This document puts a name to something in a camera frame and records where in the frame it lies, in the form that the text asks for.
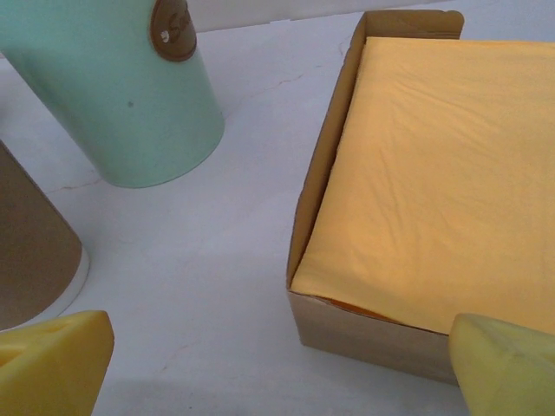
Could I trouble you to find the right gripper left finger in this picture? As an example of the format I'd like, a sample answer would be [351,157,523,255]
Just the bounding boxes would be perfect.
[0,309,116,416]

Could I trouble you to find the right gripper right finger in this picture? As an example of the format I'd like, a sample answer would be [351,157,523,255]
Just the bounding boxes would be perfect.
[448,312,555,416]

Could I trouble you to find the paper cup stack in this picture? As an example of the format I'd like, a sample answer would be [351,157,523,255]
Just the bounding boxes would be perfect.
[0,138,92,333]

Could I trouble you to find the cardboard napkin box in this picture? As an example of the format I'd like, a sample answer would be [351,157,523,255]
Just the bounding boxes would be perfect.
[284,9,555,387]

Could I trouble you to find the yellow paper napkins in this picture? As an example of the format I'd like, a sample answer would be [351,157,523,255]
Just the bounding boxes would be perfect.
[289,36,555,338]

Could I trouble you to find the mint green holder cup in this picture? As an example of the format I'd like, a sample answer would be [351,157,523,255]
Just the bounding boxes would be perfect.
[0,0,227,190]

